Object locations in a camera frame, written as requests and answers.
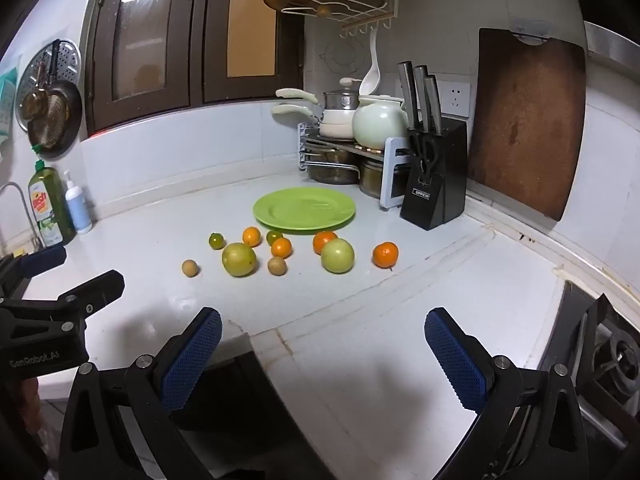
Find black kitchen scissors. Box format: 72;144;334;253
412;135;437;182

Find cream saucepan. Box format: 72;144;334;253
275;88;357;126
272;104;357;141

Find white pump bottle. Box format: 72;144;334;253
64;169;94;235

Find white ceramic pot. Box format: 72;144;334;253
352;95;411;151

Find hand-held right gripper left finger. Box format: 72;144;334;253
59;306;223;480

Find steel range hood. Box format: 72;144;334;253
582;20;640;77

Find grey corner pot rack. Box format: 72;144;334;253
298;122;412;210

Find large green guava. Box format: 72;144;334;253
222;242;258;278
320;238;356;275

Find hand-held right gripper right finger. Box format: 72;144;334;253
424;306;591;480

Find perforated steel steamer plate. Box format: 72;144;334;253
15;39;82;133

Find black frying pan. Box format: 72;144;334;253
27;40;84;159

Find black gas stove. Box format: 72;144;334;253
550;280;640;453

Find white ladle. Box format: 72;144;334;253
359;27;385;97

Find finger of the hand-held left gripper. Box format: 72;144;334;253
0;245;68;297
52;269;125;322

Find brown wooden window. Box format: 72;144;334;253
82;0;306;136

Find steel pot with wire handle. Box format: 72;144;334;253
306;145;361;185

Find green dish soap bottle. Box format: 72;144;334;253
27;147;77;248

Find steel stock pot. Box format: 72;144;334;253
359;159;396;200

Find steel handled knife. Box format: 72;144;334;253
424;76;444;136
413;65;434;133
397;61;422;131

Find black knife block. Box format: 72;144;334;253
399;116;468;231

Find green plate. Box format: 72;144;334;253
252;187;357;235

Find white wall socket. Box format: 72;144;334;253
440;81;472;118

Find brown wooden cutting board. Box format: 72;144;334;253
466;28;587;222

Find small brass pan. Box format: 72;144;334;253
20;80;52;122

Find steel pot with lid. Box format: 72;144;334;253
322;77;362;111

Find steel faucet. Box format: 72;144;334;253
0;182;44;256

